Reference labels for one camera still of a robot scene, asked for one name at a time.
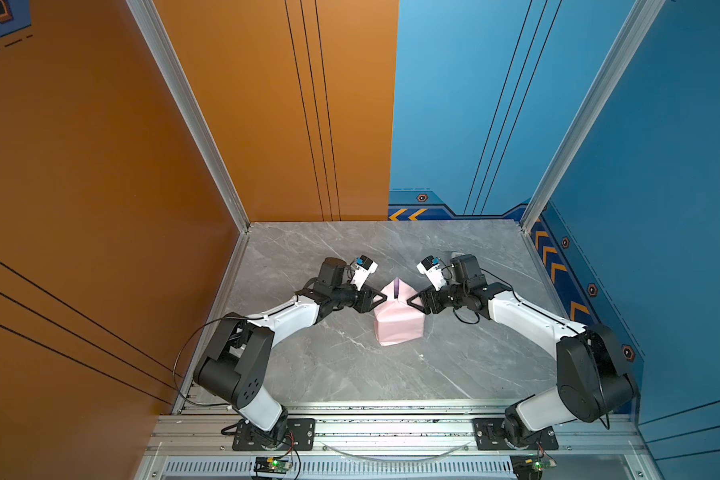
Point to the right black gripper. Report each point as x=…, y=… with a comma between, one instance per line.
x=427, y=295

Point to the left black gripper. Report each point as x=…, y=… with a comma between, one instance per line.
x=364, y=299

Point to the purple wrapping paper sheet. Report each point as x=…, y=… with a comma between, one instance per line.
x=395, y=320

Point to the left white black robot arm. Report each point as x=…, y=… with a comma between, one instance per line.
x=236, y=358

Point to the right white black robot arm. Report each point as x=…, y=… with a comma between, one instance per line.
x=593, y=378

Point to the left green circuit board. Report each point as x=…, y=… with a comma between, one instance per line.
x=272, y=467

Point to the green circuit board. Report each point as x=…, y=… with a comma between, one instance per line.
x=272, y=467
x=526, y=468

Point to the right green circuit board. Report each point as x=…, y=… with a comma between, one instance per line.
x=526, y=468

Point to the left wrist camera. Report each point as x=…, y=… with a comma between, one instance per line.
x=361, y=268

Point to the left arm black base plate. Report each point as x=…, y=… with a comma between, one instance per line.
x=295, y=432

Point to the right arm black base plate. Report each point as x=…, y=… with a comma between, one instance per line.
x=494, y=433

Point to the aluminium front rail frame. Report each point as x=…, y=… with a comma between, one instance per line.
x=392, y=440

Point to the right aluminium corner post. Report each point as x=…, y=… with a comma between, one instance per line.
x=629, y=38

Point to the aluminium corner post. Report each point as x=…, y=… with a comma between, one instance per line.
x=152, y=29
x=629, y=38

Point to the left aluminium corner post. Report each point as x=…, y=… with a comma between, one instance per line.
x=152, y=29

